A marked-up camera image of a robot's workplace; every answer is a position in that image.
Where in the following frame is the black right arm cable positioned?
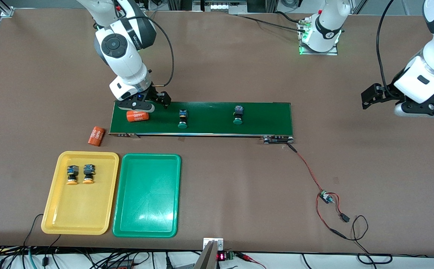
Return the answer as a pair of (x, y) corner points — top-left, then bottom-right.
(127, 0), (175, 87)

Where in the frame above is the aluminium corner extrusion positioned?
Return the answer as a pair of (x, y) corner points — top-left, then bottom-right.
(0, 0), (15, 17)

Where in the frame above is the tangled black cable bundle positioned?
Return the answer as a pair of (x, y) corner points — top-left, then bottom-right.
(0, 245), (158, 269)

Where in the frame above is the thin black looped cable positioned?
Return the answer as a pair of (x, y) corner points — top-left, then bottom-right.
(346, 215), (393, 265)

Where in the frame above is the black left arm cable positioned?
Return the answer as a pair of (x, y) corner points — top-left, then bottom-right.
(376, 0), (396, 89)

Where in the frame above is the thin black table cable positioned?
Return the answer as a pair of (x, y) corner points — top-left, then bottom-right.
(23, 214), (61, 249)

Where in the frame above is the yellow plastic tray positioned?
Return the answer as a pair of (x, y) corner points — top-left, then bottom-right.
(41, 151), (120, 235)

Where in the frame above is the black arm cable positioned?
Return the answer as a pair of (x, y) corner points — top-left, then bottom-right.
(127, 0), (175, 87)
(376, 0), (396, 89)

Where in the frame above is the orange 4680 battery cylinder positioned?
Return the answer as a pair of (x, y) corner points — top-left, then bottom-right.
(87, 126), (106, 146)
(126, 110), (149, 123)

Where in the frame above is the white lit box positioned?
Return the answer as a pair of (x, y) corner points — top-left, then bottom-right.
(201, 0), (248, 14)

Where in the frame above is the black base power cable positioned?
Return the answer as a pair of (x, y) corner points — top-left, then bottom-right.
(236, 10), (309, 33)

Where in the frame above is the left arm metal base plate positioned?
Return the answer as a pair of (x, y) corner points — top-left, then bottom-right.
(298, 19), (339, 56)

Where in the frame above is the red and black wire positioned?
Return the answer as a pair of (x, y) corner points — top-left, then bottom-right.
(286, 143), (350, 240)

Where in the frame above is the grey metal camera mount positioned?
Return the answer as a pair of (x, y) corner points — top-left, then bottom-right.
(195, 238), (224, 269)

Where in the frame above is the yellow push button switch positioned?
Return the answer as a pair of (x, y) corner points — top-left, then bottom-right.
(66, 165), (79, 186)
(82, 164), (96, 185)

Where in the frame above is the green plastic tray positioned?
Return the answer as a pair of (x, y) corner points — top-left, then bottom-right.
(112, 154), (182, 238)

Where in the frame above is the red clip lead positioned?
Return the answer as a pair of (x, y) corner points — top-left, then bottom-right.
(236, 252), (268, 269)

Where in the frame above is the green conveyor belt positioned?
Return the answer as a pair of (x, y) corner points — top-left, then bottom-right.
(109, 100), (295, 145)

